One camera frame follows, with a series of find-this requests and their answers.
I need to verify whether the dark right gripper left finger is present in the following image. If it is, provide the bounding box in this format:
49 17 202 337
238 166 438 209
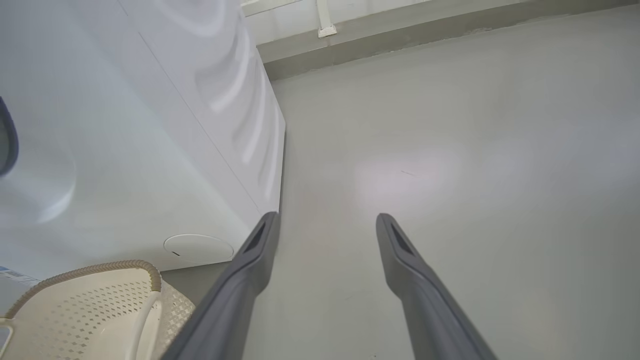
162 211 281 360

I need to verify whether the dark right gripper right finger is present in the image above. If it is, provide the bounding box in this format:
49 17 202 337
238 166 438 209
376 213 498 360

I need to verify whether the white front-load washing machine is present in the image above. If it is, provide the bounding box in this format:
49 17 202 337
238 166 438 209
0 0 287 311

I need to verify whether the round white filter cover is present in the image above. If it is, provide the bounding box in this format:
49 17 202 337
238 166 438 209
163 234 235 265

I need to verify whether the cream perforated laundry basket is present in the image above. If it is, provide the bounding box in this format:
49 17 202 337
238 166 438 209
0 260 197 360

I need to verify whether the blue energy label sticker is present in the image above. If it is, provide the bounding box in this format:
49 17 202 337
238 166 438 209
0 265 41 288

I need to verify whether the white wall conduit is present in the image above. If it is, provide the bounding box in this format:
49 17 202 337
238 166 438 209
316 0 338 38

